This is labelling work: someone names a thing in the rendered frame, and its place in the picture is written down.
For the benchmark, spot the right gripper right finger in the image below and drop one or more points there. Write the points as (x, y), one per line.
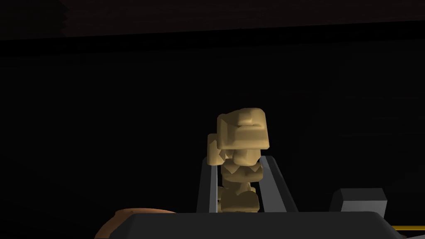
(275, 189)

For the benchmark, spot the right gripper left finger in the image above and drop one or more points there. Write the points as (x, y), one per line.
(206, 189)

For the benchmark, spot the tan lumpy bread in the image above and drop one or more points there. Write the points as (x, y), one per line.
(242, 132)

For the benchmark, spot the brown round object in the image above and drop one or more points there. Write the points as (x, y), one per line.
(114, 220)

